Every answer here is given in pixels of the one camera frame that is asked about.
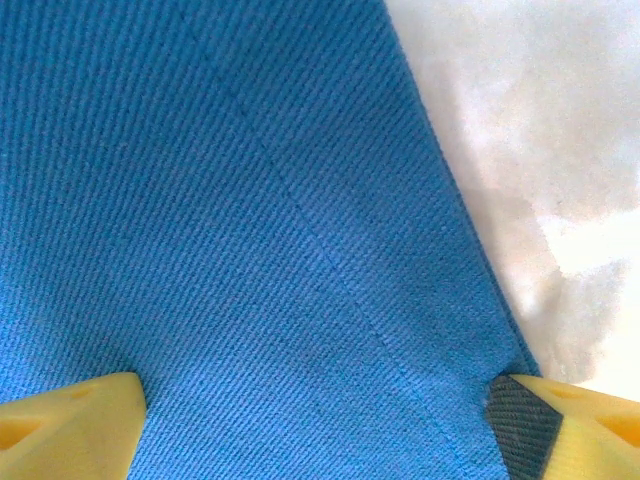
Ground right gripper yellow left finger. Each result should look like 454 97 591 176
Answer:
0 370 151 480

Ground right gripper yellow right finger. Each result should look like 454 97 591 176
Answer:
482 372 640 480

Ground blue long pants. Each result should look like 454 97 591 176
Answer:
0 0 544 480

